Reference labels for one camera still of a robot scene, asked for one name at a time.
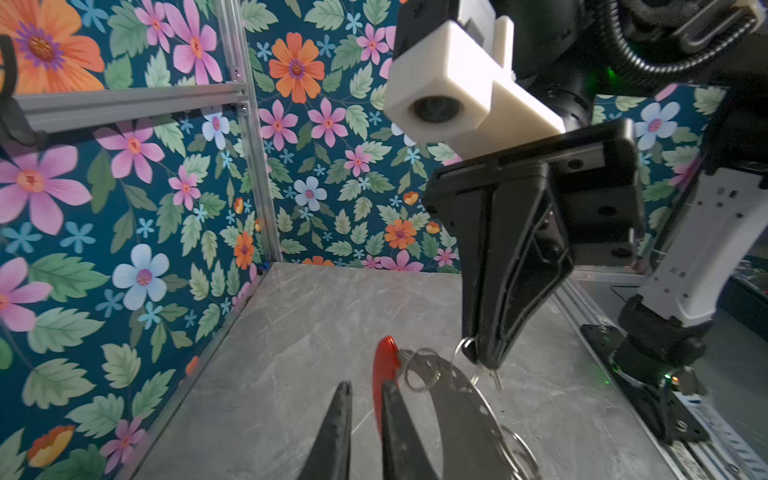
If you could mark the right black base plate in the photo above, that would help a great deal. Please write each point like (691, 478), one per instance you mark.
(650, 392)

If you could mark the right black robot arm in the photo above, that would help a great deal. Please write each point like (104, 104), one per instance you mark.
(692, 76)

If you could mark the aluminium front rail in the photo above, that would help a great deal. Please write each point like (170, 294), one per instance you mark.
(594, 296)

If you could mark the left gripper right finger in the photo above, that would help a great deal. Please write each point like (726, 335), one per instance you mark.
(402, 451)

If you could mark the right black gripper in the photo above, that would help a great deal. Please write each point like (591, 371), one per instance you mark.
(530, 212)

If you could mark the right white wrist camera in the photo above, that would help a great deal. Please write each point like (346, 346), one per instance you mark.
(452, 81)

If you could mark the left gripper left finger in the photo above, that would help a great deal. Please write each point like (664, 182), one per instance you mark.
(329, 457)

